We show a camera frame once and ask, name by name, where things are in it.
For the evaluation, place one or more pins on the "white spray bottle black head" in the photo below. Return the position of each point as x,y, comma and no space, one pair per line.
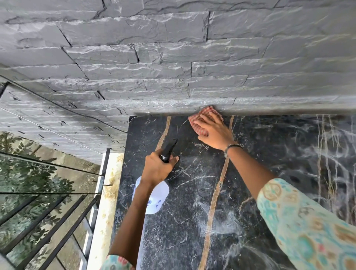
157,199

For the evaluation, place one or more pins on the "black marble table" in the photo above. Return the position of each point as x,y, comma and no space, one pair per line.
278,180

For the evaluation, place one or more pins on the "black metal railing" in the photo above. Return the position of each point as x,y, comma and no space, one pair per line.
55,217

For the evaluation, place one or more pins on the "brown checked cloth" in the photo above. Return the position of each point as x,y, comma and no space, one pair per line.
207,111

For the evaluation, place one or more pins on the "person's left forearm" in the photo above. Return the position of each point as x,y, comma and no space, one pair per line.
129,225

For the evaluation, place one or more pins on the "person's left hand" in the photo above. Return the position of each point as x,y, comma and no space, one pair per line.
155,169

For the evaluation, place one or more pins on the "green leafy tree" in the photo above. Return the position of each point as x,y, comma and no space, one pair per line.
27,178

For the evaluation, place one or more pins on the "person's right hand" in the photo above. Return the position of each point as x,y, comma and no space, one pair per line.
217,133

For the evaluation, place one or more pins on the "white concrete ledge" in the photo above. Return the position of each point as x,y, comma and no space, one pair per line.
104,211

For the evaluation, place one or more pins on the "person's right forearm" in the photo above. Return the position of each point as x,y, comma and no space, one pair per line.
250,172

